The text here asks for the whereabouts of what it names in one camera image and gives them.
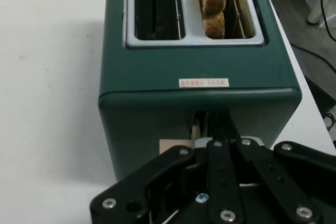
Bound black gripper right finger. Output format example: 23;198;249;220
223;108;336;224

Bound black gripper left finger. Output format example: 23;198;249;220
90;108;243;224

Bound black floor object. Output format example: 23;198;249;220
303;76;336;141

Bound dark green toaster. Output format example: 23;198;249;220
97;0;302;183

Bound thin black floor cable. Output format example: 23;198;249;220
290;44;336;74
321;0;336;42

